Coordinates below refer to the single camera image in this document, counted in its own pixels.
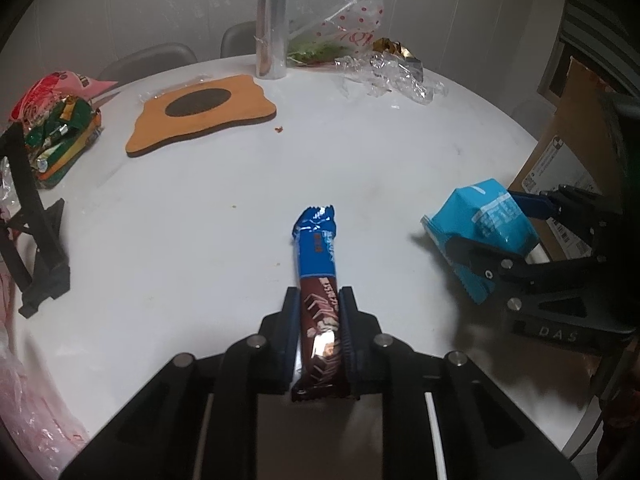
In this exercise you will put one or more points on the gold foil wrapper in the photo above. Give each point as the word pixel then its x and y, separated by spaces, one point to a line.
pixel 387 49

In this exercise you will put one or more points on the green yellow snack bag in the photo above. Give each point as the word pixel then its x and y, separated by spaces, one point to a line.
pixel 58 135

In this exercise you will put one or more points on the blue brown chocolate bar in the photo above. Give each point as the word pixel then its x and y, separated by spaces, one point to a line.
pixel 321 352

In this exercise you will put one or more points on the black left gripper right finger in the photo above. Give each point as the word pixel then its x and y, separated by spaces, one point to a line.
pixel 363 364

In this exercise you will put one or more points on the polka dot plastic bag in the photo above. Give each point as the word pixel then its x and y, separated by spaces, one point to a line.
pixel 347 28

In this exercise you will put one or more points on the grey chair right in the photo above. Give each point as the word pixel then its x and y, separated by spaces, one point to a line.
pixel 238 40

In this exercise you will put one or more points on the brown cardboard box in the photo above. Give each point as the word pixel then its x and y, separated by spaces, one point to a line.
pixel 576 148

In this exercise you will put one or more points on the orange toast-shaped coaster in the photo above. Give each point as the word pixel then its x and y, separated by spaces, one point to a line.
pixel 199 110

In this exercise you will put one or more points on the light blue snack packet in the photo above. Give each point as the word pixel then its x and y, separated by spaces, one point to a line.
pixel 484 212

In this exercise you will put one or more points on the black stand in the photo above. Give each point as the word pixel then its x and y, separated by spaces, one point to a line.
pixel 50 277

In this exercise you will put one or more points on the pink plastic bag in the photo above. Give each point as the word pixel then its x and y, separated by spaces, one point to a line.
pixel 37 420

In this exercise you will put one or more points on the grey chair left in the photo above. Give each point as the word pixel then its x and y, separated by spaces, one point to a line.
pixel 148 62

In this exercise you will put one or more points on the pink red snack bag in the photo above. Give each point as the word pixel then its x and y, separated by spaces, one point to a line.
pixel 42 96

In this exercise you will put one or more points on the crumpled clear plastic wrap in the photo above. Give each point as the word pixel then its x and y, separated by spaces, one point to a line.
pixel 384 72

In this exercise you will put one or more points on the clear film roll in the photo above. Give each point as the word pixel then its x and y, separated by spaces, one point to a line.
pixel 271 38

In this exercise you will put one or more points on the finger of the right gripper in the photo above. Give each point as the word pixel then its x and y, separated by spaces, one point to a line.
pixel 481 259
pixel 542 206

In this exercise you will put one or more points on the grey chair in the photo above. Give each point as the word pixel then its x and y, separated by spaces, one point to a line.
pixel 148 62
pixel 238 40

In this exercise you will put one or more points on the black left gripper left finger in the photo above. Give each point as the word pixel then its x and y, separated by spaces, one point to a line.
pixel 276 362

